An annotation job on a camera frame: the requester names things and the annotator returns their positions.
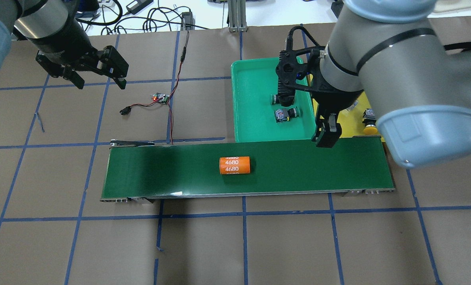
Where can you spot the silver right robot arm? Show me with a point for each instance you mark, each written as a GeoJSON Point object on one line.
{"type": "Point", "coordinates": [419, 89]}

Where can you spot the yellow push button large cap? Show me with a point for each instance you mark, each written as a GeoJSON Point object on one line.
{"type": "Point", "coordinates": [369, 121]}

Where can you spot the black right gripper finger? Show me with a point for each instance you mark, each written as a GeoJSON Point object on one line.
{"type": "Point", "coordinates": [328, 130]}

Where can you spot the orange cylinder with label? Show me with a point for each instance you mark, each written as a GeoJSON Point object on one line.
{"type": "Point", "coordinates": [234, 165]}

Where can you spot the yellow push button small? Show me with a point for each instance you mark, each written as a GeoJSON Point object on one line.
{"type": "Point", "coordinates": [352, 106]}

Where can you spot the small motor controller board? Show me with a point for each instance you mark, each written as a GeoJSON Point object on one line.
{"type": "Point", "coordinates": [160, 98]}

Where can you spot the green push button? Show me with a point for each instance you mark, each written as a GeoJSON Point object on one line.
{"type": "Point", "coordinates": [286, 114]}
{"type": "Point", "coordinates": [284, 99]}

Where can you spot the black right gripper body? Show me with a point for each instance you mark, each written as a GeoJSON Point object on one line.
{"type": "Point", "coordinates": [333, 100]}

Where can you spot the aluminium frame post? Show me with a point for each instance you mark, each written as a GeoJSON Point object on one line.
{"type": "Point", "coordinates": [237, 16]}

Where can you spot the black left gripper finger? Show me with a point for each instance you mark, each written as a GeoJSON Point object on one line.
{"type": "Point", "coordinates": [71, 75]}
{"type": "Point", "coordinates": [114, 66]}

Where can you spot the green plastic tray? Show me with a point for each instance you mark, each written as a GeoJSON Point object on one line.
{"type": "Point", "coordinates": [254, 82]}

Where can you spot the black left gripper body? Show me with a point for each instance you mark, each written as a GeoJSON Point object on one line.
{"type": "Point", "coordinates": [58, 42]}

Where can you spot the black power adapter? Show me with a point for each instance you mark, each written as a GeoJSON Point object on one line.
{"type": "Point", "coordinates": [336, 7]}

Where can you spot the green conveyor belt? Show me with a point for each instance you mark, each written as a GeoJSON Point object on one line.
{"type": "Point", "coordinates": [277, 167]}

